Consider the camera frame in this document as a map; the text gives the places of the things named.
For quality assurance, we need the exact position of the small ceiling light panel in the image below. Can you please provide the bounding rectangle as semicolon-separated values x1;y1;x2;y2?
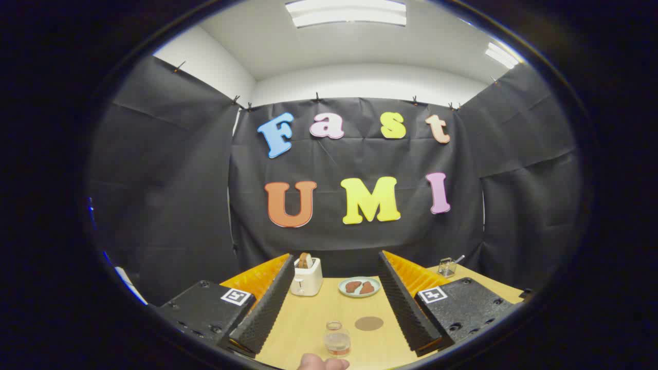
485;42;520;69

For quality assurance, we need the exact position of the pale green plate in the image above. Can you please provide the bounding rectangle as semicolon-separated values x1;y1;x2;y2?
338;276;381;298

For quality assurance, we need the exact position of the small wire basket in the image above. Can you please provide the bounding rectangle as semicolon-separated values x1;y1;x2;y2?
437;255;466;278

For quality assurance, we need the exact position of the large ceiling light panel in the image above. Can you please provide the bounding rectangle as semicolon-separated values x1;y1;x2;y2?
285;0;407;28

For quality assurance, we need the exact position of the white toaster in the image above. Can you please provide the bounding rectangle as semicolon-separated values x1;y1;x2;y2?
290;257;323;297

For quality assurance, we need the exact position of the clear plastic juice bottle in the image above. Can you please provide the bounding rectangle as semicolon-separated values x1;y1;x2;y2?
323;321;352;358

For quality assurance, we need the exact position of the black backdrop cloth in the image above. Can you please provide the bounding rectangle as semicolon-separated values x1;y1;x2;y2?
87;55;581;307

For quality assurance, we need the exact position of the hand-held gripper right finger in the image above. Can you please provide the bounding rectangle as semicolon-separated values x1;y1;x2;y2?
379;250;516;358

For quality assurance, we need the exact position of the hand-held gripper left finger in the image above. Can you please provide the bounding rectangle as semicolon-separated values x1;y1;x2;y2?
154;253;296;359

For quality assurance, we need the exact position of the wooden table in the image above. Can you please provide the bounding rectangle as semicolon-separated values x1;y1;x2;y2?
254;264;525;370

